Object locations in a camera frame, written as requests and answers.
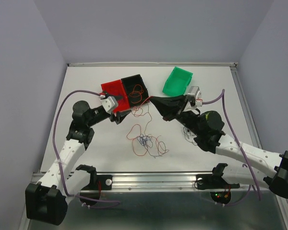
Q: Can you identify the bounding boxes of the blue thin wires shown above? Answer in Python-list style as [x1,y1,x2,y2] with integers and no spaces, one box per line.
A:
[136,134,156,159]

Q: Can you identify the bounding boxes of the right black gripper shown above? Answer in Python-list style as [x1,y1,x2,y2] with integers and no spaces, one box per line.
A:
[150,94,203,136]

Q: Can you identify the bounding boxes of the black plastic bin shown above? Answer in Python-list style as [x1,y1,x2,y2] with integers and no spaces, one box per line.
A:
[121,74,149,107]

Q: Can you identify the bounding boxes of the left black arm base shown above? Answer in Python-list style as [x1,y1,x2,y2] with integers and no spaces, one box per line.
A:
[75,164,113,190]

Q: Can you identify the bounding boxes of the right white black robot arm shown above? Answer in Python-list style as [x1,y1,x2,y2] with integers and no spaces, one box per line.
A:
[150,95,288,199]

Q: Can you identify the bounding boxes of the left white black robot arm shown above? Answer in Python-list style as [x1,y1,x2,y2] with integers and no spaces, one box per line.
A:
[25,93,131,225]

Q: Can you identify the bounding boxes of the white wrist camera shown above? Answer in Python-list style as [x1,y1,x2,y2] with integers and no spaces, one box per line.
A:
[99,95,119,114]
[182,86,203,112]

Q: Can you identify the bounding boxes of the red plastic bin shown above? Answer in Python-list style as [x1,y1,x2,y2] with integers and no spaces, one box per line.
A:
[101,80,130,113]

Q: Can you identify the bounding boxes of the aluminium front rail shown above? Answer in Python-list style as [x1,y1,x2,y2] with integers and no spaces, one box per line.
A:
[30,170,285,192]

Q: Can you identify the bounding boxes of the black thin wires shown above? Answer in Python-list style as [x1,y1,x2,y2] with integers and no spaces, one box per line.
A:
[183,126,199,147]

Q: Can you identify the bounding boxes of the red thin wires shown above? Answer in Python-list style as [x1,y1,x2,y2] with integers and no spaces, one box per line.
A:
[126,83,170,158]

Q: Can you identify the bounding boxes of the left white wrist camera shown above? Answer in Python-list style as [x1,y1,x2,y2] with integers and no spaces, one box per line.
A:
[99,95,119,114]

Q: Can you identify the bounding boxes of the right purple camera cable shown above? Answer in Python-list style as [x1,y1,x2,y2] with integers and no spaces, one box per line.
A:
[201,89,262,208]

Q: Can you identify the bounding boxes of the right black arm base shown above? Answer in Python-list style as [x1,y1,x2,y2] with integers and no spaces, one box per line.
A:
[193,163,240,190]

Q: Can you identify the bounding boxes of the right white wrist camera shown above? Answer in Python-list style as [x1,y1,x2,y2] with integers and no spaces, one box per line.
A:
[182,86,203,112]

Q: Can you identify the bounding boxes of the green plastic bin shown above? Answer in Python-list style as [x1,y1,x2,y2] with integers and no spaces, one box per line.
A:
[162,67,193,97]

